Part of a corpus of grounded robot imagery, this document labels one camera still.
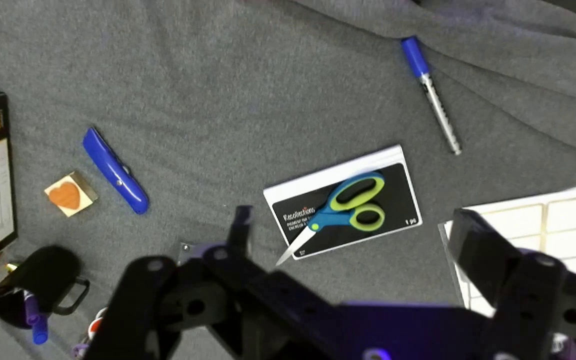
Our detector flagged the sticky note block orange heart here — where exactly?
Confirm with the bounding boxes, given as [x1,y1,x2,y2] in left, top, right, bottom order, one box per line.
[42,168,100,220]

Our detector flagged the blue marker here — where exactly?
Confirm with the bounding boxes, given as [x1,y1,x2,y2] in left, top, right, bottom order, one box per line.
[25,297,52,347]

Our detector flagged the red white round tape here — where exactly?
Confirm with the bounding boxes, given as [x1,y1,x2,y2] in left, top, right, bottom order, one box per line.
[70,306,112,358]

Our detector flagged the white ice cube tray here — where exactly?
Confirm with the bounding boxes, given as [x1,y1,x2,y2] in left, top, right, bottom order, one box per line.
[436,176,576,319]

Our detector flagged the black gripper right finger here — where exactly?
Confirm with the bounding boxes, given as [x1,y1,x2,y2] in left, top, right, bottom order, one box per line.
[446,206,576,360]

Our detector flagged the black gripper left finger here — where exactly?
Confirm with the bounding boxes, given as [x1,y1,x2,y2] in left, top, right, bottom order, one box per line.
[84,205,345,360]

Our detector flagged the blue capped pen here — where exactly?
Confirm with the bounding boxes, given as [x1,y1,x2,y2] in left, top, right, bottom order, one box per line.
[400,35,465,158]

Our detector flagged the black mug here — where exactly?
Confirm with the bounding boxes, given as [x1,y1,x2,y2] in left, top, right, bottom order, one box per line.
[0,244,93,331]

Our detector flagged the book with scissors cover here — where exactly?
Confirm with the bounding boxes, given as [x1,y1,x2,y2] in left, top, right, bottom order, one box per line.
[262,145,427,262]

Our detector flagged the grey table cloth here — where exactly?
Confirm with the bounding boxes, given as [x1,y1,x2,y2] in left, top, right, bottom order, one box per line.
[0,0,576,360]

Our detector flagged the blue utility knife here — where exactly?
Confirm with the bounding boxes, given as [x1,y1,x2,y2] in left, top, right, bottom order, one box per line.
[80,127,152,217]

